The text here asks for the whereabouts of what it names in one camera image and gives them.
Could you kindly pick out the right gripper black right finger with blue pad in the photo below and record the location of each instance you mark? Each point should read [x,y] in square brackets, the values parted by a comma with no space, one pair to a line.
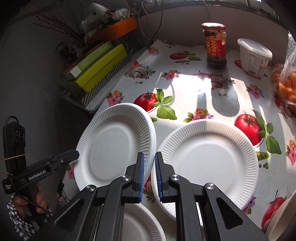
[202,212]

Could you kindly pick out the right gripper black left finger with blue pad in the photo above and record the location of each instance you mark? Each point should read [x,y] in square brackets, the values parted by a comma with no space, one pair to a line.
[96,213]

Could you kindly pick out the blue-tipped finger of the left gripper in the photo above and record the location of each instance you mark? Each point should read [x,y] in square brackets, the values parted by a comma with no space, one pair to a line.
[67,157]

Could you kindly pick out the white foam plate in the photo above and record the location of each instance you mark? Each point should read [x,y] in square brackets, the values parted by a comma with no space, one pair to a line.
[111,143]
[208,150]
[140,224]

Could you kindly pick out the checkered sleeve forearm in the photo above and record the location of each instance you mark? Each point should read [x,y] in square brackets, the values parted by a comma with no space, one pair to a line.
[23,226]

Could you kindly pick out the person's left hand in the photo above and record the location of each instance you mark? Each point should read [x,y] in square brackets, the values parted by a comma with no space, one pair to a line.
[21,203]

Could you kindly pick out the striped grey box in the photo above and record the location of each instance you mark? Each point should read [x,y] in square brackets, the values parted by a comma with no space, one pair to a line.
[103,81]

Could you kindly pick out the green white box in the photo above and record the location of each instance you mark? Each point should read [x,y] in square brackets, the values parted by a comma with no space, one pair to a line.
[87,61]

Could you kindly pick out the beige paper bowl upper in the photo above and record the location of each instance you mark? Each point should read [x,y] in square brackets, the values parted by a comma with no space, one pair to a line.
[280,219]

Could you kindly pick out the floral tomato tablecloth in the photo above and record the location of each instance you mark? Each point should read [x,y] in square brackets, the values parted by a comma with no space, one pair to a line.
[176,92]

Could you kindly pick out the dried twig branches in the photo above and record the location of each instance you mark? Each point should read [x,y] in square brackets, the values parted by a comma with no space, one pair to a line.
[63,21]

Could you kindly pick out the orange tray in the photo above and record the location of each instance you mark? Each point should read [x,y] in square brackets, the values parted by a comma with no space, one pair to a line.
[114,31]

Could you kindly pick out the white crumpled plastic bags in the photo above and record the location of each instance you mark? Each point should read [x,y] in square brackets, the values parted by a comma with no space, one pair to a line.
[100,18]

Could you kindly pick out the bag of oranges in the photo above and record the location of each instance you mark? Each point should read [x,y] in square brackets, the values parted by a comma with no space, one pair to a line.
[283,78]

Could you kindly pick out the white plastic tub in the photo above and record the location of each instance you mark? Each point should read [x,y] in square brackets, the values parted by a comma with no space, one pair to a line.
[254,57]

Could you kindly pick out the red chili sauce jar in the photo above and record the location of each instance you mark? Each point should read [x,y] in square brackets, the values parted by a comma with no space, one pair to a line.
[215,42]

